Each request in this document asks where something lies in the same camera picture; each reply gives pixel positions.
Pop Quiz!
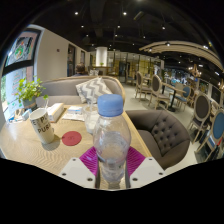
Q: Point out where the flat round red coaster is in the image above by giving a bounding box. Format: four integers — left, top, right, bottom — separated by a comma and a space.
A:
61, 130, 83, 147

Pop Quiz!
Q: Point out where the dark grey tufted armchair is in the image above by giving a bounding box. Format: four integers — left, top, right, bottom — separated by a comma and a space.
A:
125, 109, 191, 169

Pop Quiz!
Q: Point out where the colourful window poster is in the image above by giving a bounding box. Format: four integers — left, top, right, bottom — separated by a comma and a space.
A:
4, 30, 41, 68

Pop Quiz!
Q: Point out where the white printed paper box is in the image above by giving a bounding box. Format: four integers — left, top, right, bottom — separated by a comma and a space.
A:
46, 102, 65, 123

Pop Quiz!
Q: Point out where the grey white chevron cushion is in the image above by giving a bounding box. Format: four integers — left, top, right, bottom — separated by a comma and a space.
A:
75, 76, 114, 104

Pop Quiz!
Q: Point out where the wooden dining table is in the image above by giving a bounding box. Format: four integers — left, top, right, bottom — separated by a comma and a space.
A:
161, 81, 186, 113

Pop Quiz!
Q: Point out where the green potted plant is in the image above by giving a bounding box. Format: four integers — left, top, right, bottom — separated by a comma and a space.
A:
14, 76, 49, 109

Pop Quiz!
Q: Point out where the group of wooden dining chairs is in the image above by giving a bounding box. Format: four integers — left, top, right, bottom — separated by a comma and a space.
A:
133, 69, 224, 163

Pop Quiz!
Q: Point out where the clear blue-capped water bottle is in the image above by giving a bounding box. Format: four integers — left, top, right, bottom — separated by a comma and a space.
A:
92, 93, 132, 184

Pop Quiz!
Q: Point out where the person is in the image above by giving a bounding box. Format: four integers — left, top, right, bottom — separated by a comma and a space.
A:
71, 62, 88, 78

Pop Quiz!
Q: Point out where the group of ceiling spot lights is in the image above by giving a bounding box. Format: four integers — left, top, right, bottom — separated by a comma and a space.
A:
73, 9, 214, 48

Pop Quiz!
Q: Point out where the white mug with black lettering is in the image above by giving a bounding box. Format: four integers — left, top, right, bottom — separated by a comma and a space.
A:
29, 107, 56, 145

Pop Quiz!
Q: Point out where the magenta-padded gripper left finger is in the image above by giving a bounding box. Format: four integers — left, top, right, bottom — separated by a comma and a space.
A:
58, 146, 101, 190

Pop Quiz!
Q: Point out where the grey curved wood-framed sofa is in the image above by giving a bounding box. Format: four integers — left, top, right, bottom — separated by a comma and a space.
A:
35, 75, 127, 108

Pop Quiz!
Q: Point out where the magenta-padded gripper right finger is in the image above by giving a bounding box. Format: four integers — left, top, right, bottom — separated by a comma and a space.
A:
124, 146, 167, 189

